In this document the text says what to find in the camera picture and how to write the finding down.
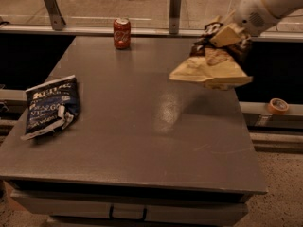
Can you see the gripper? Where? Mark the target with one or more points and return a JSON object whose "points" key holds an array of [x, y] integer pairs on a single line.
{"points": [[251, 13]]}

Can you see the brown sea salt chip bag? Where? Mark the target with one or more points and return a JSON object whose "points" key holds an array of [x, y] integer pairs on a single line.
{"points": [[214, 67]]}

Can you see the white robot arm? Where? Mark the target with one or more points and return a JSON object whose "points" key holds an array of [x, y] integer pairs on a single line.
{"points": [[251, 18]]}

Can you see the red coke can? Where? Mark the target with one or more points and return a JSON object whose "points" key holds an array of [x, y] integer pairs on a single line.
{"points": [[122, 33]]}

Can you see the blue salt vinegar chip bag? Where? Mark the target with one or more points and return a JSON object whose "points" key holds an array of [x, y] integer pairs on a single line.
{"points": [[51, 106]]}

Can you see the orange tape roll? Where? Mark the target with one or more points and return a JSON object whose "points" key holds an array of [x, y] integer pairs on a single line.
{"points": [[278, 106]]}

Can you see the middle metal railing bracket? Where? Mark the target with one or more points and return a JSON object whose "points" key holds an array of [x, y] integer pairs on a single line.
{"points": [[174, 16]]}

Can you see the metal railing bracket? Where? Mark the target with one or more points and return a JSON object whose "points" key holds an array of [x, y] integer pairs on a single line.
{"points": [[56, 20], [174, 16]]}

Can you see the left metal railing bracket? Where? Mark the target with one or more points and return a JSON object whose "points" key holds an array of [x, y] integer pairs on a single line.
{"points": [[56, 20]]}

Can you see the grey drawer with black handle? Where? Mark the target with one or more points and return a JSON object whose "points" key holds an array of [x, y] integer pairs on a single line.
{"points": [[84, 209]]}

